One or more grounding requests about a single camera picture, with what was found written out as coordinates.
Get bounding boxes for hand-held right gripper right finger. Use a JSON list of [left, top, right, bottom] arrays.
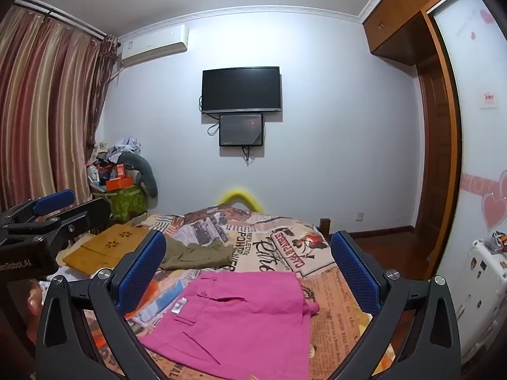
[[330, 230, 462, 380]]

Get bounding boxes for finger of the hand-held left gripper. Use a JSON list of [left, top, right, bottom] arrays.
[[6, 197, 112, 247], [0, 189, 76, 227]]

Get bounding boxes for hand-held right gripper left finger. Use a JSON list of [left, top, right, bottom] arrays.
[[35, 230, 175, 380]]

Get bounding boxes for pink pants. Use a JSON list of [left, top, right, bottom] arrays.
[[140, 271, 321, 380]]

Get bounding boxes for olive green pants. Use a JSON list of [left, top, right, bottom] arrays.
[[158, 238, 235, 272]]

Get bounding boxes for wooden lap desk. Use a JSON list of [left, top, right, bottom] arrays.
[[63, 224, 149, 276]]

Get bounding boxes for green storage box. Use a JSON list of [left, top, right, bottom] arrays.
[[92, 184, 148, 223]]

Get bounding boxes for orange box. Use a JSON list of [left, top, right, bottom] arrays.
[[105, 176, 134, 191]]

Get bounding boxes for pile of clothes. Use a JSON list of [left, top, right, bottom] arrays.
[[87, 138, 142, 167]]

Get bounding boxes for grey plush pillow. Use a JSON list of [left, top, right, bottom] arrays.
[[117, 151, 159, 198]]

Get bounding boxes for newspaper printed blanket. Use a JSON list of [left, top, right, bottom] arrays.
[[35, 204, 397, 380]]

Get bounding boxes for striped curtain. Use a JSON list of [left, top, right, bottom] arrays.
[[0, 6, 119, 214]]

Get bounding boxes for yellow hoop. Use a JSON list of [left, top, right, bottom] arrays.
[[219, 188, 264, 213]]

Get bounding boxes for white cabinet with stickers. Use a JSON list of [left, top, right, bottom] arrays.
[[455, 237, 507, 361]]

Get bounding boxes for wooden door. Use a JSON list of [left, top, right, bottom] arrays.
[[416, 53, 455, 246]]

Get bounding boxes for pink heart decal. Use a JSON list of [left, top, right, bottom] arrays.
[[461, 172, 507, 230]]

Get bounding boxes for white air conditioner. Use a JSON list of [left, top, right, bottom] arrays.
[[118, 24, 189, 67]]

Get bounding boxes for curtain rod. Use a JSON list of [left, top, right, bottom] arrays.
[[16, 0, 119, 44]]

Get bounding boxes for wooden overhead cabinet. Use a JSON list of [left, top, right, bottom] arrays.
[[362, 0, 468, 66]]

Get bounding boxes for small black wall monitor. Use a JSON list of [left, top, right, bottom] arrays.
[[219, 113, 265, 147]]

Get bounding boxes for black wall television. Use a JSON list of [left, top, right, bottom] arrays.
[[201, 66, 283, 115]]

